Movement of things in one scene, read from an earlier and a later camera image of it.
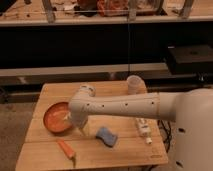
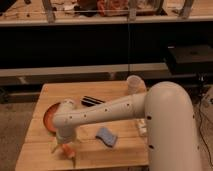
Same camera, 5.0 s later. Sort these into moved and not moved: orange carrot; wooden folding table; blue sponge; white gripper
Moved: white gripper
Not moved: wooden folding table; blue sponge; orange carrot
